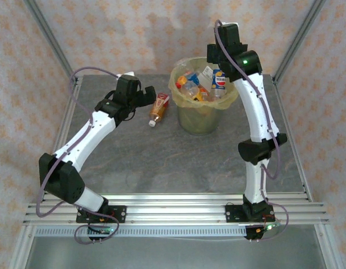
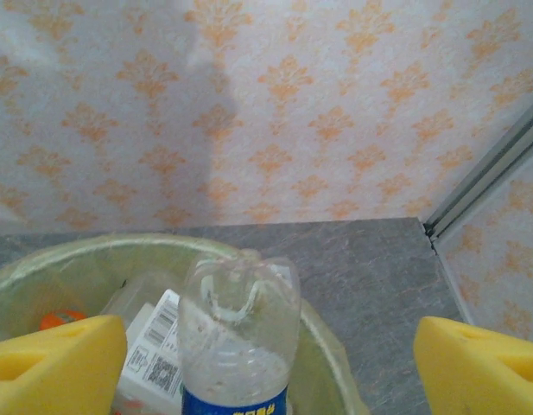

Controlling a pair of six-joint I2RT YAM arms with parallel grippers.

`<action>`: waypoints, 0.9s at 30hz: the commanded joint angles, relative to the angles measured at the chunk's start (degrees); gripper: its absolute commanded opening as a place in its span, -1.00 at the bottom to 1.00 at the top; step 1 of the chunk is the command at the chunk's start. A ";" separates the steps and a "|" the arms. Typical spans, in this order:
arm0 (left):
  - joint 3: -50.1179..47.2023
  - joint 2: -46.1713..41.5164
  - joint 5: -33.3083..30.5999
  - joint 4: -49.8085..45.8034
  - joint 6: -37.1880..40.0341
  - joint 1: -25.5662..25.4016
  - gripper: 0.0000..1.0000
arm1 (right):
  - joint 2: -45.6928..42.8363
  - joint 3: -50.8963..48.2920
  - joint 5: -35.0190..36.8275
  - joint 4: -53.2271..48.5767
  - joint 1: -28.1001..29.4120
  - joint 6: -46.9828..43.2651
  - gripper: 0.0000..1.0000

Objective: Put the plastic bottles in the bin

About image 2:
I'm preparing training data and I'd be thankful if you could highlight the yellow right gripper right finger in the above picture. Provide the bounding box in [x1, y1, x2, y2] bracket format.
[412, 316, 533, 415]

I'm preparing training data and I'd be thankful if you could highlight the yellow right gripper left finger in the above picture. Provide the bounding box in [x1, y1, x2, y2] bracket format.
[0, 314, 128, 415]

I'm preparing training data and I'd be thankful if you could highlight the orange label bottle tan cap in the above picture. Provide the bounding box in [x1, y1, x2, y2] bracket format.
[40, 310, 89, 332]

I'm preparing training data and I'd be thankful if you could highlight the green translucent plastic bin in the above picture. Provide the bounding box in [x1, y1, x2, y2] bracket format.
[0, 233, 371, 415]

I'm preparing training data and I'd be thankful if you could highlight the blue-white label bottle blue cap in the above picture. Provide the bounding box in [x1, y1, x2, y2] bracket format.
[178, 253, 302, 415]

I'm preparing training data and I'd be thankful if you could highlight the aluminium table side rail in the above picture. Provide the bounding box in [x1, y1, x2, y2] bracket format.
[429, 235, 474, 325]

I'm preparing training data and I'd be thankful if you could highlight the aluminium frame post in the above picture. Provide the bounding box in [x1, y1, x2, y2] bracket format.
[423, 93, 533, 243]

